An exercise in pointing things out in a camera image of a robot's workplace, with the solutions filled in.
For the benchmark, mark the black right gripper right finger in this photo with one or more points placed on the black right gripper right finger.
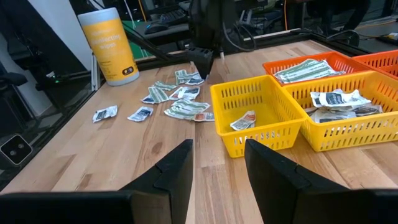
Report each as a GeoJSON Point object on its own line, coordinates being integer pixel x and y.
{"type": "Point", "coordinates": [295, 205]}

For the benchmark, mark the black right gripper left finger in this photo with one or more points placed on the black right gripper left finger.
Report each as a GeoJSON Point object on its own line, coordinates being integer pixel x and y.
{"type": "Point", "coordinates": [140, 208]}

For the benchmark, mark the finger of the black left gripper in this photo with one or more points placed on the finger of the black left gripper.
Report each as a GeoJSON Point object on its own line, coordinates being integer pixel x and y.
{"type": "Point", "coordinates": [207, 68]}
{"type": "Point", "coordinates": [197, 68]}

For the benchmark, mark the white wipe packet dark label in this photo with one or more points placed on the white wipe packet dark label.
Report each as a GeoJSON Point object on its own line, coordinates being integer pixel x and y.
{"type": "Point", "coordinates": [140, 114]}
{"type": "Point", "coordinates": [190, 92]}
{"type": "Point", "coordinates": [335, 98]}
{"type": "Point", "coordinates": [329, 116]}
{"type": "Point", "coordinates": [105, 113]}
{"type": "Point", "coordinates": [174, 94]}
{"type": "Point", "coordinates": [146, 100]}
{"type": "Point", "coordinates": [195, 81]}
{"type": "Point", "coordinates": [368, 110]}

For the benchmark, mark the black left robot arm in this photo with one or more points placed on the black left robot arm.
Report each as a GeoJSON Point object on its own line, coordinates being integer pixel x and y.
{"type": "Point", "coordinates": [208, 21]}

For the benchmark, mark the black keyboard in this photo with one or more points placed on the black keyboard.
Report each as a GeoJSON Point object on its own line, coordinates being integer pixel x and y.
{"type": "Point", "coordinates": [174, 15]}

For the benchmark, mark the black computer mouse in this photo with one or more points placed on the black computer mouse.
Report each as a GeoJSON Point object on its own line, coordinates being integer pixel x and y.
{"type": "Point", "coordinates": [155, 28]}

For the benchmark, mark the yellow plastic basket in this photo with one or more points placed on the yellow plastic basket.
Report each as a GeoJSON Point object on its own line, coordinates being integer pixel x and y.
{"type": "Point", "coordinates": [224, 124]}
{"type": "Point", "coordinates": [342, 137]}

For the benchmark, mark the yellow canister white lid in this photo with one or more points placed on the yellow canister white lid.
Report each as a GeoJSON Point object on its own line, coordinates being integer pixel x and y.
{"type": "Point", "coordinates": [109, 46]}

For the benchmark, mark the silver metal bar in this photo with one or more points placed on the silver metal bar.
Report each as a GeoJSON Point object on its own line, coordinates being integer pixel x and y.
{"type": "Point", "coordinates": [94, 71]}

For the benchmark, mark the orange plastic basket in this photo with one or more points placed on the orange plastic basket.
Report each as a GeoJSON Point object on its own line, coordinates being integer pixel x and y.
{"type": "Point", "coordinates": [379, 62]}
{"type": "Point", "coordinates": [351, 60]}

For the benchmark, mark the person's leg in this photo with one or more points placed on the person's leg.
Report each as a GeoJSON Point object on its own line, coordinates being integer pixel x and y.
{"type": "Point", "coordinates": [351, 12]}

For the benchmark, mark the black aluminium table frame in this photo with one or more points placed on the black aluminium table frame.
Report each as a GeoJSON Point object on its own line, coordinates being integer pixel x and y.
{"type": "Point", "coordinates": [273, 42]}

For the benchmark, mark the black table-level camera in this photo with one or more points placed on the black table-level camera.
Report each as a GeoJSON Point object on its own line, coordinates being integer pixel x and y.
{"type": "Point", "coordinates": [15, 149]}

